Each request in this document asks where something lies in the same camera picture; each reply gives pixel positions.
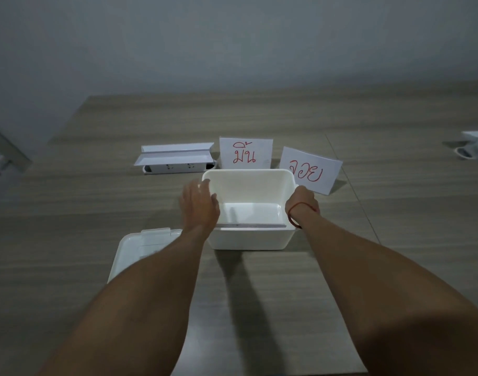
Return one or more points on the grey metal frame bar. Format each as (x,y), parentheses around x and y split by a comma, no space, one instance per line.
(3,152)

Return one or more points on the person's left hand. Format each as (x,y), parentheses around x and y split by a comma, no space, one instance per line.
(199,207)

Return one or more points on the white plastic box lid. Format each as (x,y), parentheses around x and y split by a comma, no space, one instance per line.
(133,250)

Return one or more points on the person's left forearm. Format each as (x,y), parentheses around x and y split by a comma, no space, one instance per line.
(144,301)

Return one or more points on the person's left thumb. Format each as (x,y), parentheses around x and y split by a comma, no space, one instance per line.
(214,201)

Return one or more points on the white paper card red writing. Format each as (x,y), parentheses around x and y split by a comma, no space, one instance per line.
(246,154)
(309,172)

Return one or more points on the white plastic storage box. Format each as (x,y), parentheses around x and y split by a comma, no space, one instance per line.
(248,191)

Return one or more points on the person's right fingers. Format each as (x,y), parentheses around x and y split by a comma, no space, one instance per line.
(304,190)

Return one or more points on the folded white paper sheet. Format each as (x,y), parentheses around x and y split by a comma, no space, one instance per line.
(477,135)
(172,153)

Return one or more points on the person's right hand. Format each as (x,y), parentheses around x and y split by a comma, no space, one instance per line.
(301,197)

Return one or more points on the person's right forearm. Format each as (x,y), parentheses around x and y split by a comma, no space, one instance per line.
(380,293)

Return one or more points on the white power strip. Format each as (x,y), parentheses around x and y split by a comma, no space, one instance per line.
(176,168)
(476,150)

